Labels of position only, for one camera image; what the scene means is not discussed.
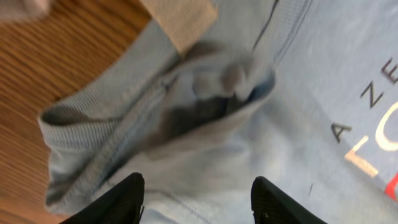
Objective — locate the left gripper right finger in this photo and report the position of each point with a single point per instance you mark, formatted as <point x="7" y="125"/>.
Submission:
<point x="270" y="205"/>

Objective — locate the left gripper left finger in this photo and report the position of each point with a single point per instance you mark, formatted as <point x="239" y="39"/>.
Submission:
<point x="121" y="204"/>

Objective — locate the light blue printed t-shirt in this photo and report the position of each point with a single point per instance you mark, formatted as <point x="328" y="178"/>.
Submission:
<point x="303" y="93"/>

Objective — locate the folded beige trousers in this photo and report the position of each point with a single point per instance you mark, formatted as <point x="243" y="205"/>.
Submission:
<point x="24" y="10"/>

